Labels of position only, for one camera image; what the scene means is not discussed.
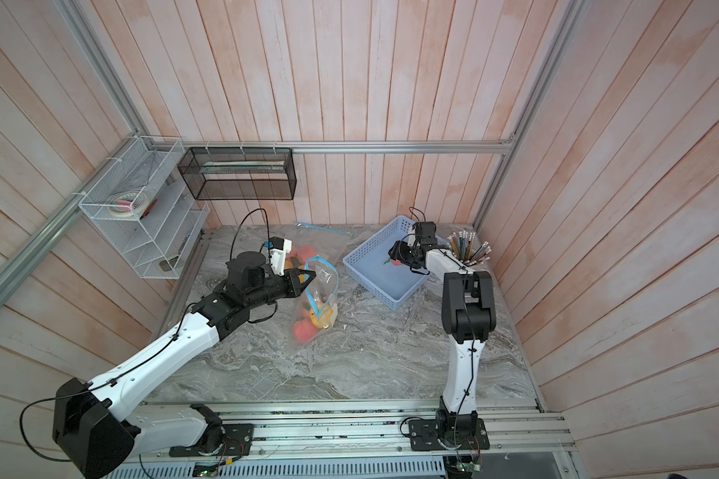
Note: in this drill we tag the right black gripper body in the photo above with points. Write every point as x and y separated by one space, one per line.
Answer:
405 253

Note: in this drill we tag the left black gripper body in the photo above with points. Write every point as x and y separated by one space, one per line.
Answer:
275 287

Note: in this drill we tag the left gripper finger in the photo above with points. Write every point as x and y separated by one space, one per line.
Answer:
297 289
306 276

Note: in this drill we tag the pink toy peach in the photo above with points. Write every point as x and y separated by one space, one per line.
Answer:
299 256

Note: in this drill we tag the yellow fruit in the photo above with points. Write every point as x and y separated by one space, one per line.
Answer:
324 316

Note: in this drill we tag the pink peach basket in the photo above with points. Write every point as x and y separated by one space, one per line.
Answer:
304 331

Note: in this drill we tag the clear zip-top bag blue zipper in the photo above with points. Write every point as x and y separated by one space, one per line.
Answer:
329 243

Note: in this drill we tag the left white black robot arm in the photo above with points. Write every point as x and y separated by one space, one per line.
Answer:
97 424

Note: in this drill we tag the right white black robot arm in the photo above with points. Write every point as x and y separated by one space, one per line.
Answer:
468 317

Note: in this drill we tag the lavender plastic basket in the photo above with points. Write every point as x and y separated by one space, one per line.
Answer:
370 265

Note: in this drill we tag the bundle of pens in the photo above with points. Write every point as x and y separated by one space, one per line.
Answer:
466 245

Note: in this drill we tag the tape roll on shelf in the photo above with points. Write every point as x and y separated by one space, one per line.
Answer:
127 205

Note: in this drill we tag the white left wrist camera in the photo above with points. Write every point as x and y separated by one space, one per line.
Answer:
279 249

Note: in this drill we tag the black mesh wall basket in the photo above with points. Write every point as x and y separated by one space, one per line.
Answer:
239 174

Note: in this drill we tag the white wire shelf rack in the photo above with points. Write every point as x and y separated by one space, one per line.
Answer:
157 245

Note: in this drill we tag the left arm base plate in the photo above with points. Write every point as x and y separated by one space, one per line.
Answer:
230 440

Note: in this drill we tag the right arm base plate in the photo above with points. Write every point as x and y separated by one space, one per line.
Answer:
426 435

